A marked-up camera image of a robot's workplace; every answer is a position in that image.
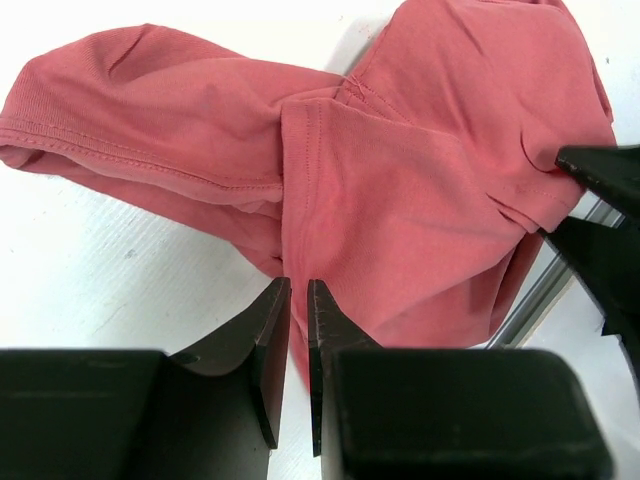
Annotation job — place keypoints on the aluminium frame rail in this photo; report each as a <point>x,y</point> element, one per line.
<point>546,280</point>

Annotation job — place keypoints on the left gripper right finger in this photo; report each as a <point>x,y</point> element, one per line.
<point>388,413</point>

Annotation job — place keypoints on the light pink t shirt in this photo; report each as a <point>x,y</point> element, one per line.
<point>414,186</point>

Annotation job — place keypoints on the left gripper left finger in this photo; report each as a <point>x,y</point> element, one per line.
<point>209,411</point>

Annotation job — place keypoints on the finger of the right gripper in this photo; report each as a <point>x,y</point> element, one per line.
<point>612,173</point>
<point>605,260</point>

